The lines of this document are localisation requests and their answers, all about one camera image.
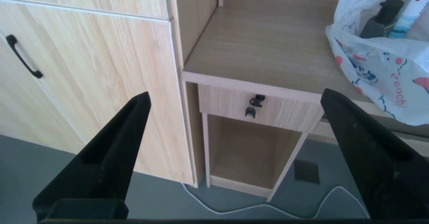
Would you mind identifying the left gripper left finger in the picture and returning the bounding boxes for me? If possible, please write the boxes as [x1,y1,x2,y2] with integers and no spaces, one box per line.
[32,91,152,222]

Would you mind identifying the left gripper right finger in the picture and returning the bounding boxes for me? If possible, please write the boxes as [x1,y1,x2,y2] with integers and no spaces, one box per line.
[320,88,429,220]

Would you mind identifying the white printed plastic bag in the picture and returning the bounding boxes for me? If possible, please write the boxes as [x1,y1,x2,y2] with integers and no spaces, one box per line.
[324,0,429,127]

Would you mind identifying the black floor socket plate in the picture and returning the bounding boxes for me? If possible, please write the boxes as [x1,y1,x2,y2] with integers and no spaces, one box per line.
[294,159,320,185]

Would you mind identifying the wooden cabinet door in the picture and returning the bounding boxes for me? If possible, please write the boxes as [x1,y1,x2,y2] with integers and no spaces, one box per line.
[0,0,195,186]

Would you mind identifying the wooden drawer with key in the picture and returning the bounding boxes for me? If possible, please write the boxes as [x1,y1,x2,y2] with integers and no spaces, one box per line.
[197,84,325,134]

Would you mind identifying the grey bottle with black pump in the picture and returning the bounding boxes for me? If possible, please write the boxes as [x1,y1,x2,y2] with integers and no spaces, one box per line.
[359,0,405,40]

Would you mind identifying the white and blue tube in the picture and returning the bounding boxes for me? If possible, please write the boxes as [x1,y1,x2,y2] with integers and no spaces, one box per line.
[388,0,429,39]

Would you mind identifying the wooden counter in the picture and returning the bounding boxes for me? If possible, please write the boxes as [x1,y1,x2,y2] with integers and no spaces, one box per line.
[0,0,429,199]

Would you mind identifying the white cable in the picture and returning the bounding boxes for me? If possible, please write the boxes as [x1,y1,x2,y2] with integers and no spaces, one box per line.
[180,182,371,219]

